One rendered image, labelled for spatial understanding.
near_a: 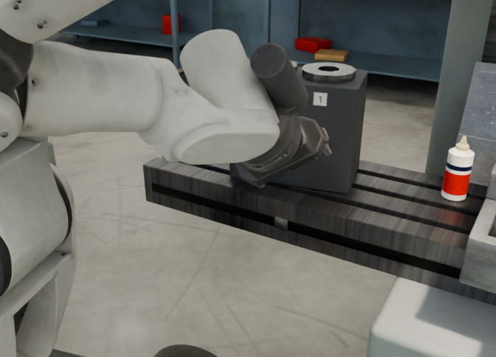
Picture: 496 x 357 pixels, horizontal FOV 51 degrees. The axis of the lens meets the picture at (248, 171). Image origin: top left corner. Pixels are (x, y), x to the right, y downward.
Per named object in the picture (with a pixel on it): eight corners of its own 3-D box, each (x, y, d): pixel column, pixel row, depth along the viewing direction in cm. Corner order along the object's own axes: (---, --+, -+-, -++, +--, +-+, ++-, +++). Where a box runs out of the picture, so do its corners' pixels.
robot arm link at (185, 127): (257, 164, 54) (140, 170, 45) (227, 93, 57) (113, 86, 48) (295, 129, 50) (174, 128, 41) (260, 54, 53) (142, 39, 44)
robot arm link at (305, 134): (252, 204, 70) (219, 184, 59) (227, 142, 73) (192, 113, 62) (339, 162, 67) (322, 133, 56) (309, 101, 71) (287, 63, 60)
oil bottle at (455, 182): (463, 203, 87) (475, 142, 82) (438, 198, 89) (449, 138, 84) (467, 194, 90) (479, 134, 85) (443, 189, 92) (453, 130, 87)
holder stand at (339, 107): (348, 195, 90) (359, 81, 81) (229, 177, 96) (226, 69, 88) (359, 167, 100) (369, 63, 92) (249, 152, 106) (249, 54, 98)
